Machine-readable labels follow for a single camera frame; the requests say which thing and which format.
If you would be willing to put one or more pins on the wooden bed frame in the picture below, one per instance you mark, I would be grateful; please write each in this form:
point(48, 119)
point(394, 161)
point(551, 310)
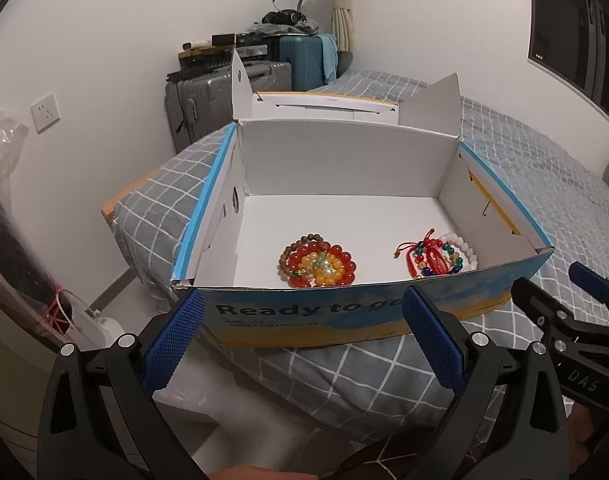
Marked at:
point(110, 207)

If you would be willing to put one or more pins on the clear plastic bag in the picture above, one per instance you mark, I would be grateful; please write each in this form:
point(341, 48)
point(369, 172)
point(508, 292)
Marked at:
point(2, 140)

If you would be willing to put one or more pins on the beige curtain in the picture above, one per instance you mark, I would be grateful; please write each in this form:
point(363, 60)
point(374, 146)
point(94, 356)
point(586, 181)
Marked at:
point(342, 10)

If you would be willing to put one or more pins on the white cardboard box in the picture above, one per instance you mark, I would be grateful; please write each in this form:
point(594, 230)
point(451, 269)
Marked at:
point(334, 160)

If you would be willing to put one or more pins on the white fan base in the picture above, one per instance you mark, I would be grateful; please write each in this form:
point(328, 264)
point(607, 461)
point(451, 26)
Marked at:
point(102, 327)

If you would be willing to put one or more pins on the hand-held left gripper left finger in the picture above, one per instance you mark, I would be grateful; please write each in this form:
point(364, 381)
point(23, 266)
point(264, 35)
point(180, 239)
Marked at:
point(172, 345)

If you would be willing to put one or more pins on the grey checked blanket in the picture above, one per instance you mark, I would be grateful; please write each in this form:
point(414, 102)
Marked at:
point(514, 160)

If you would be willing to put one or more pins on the teal suitcase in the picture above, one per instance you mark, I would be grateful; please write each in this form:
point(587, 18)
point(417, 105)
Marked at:
point(304, 65)

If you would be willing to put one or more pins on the person's right hand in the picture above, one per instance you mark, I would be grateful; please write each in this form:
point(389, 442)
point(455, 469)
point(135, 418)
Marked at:
point(582, 430)

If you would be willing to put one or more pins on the black flat case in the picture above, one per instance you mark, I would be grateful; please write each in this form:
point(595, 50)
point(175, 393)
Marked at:
point(204, 60)

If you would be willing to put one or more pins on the plastic-wrapped dark fan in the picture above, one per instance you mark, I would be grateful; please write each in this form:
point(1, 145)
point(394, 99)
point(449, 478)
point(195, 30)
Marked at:
point(9, 250)

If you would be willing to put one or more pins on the teal towel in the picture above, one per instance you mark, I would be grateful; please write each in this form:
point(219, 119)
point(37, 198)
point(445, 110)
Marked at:
point(329, 57)

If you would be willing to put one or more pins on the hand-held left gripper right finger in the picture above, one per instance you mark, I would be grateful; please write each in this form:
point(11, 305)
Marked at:
point(434, 340)

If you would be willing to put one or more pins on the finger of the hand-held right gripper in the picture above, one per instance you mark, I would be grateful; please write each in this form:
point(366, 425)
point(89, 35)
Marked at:
point(597, 282)
point(539, 305)

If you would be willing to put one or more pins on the grey suitcase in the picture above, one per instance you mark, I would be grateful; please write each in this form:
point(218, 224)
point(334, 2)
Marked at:
point(209, 100)

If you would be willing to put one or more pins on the white wall socket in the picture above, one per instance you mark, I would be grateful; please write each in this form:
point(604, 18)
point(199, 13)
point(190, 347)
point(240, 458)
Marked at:
point(45, 112)

